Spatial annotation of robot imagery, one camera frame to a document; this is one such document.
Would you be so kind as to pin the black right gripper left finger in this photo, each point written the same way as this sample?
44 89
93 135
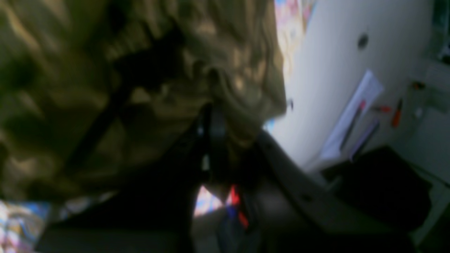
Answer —
151 214

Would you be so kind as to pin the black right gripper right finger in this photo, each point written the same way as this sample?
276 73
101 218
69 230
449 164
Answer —
278 209

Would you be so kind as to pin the camouflage T-shirt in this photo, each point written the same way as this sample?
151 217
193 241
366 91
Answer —
123 98

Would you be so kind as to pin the patterned tile tablecloth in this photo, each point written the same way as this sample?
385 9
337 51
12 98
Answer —
21 225

